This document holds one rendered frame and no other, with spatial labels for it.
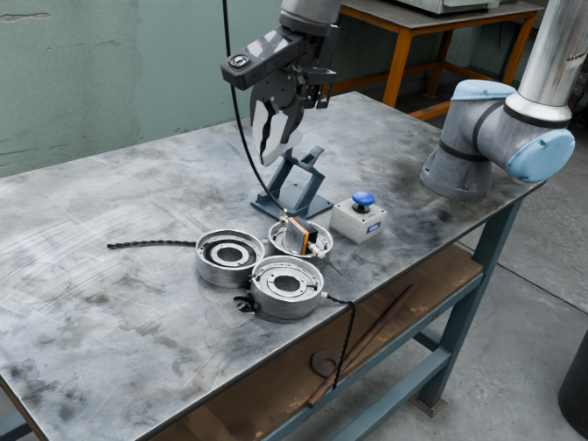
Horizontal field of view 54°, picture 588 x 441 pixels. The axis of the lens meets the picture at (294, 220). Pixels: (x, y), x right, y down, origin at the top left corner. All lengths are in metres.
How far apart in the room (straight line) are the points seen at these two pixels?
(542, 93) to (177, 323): 0.71
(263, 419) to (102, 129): 1.85
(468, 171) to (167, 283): 0.67
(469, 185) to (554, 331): 1.25
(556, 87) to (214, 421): 0.80
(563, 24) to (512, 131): 0.19
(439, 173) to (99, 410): 0.83
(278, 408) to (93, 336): 0.39
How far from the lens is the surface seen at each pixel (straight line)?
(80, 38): 2.47
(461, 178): 1.24
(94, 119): 2.61
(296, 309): 0.82
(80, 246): 0.95
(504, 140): 1.13
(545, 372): 2.22
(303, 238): 0.89
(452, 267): 1.50
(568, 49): 1.08
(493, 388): 2.06
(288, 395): 1.07
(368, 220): 1.01
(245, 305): 0.84
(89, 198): 1.07
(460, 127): 1.21
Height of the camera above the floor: 1.36
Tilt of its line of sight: 32 degrees down
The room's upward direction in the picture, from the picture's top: 10 degrees clockwise
